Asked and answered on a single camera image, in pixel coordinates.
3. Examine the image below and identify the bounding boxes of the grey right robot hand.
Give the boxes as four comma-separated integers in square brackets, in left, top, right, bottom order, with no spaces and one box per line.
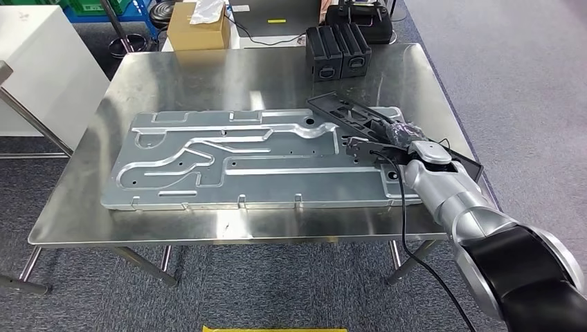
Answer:
[385,120,430,150]

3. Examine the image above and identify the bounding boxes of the black plastic frame part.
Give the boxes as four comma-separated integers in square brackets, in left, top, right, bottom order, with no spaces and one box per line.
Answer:
[306,91,485,184]

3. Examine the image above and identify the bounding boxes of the black ribbed box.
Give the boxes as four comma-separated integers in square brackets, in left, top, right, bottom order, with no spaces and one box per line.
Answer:
[305,25,344,84]
[333,21,372,79]

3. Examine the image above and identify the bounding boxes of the black bag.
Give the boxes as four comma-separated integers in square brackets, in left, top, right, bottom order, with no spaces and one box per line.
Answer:
[324,0,395,46]

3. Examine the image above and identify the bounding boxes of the grey stamped metal plate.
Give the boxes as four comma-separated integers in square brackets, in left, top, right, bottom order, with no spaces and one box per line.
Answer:
[100,106,425,212]

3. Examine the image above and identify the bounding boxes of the dark grey laptop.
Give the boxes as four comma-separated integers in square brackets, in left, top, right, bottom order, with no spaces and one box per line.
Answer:
[228,0,322,39]

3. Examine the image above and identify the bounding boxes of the stainless steel work table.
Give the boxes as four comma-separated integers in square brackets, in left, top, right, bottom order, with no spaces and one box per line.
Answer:
[0,60,74,297]
[27,43,500,287]

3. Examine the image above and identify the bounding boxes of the brown cardboard box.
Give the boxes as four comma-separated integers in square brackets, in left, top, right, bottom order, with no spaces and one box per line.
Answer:
[166,2,232,52]

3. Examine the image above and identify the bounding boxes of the white crumpled plastic bag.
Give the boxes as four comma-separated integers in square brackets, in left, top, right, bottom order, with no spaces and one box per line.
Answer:
[189,0,226,25]

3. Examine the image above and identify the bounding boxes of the black round stool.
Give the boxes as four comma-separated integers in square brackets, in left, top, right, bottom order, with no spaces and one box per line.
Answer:
[149,0,182,30]

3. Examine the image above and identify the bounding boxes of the blue metal storage rack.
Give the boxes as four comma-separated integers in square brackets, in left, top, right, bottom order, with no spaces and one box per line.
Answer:
[62,0,159,40]

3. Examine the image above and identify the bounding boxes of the black round pole stand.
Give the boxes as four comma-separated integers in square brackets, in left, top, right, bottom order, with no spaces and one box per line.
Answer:
[100,0,149,59]

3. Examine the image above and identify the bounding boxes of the green plastic crate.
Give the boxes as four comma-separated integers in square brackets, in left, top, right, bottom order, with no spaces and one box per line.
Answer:
[69,0,132,17]

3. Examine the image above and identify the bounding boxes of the white cabinet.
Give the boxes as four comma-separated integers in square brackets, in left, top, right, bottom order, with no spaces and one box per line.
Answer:
[0,4,111,151]

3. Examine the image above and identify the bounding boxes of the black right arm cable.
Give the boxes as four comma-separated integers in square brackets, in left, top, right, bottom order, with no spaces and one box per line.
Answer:
[369,150,478,332]

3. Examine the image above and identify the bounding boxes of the thin black cable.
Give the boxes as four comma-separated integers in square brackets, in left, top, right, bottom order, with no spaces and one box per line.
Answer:
[224,13,307,48]

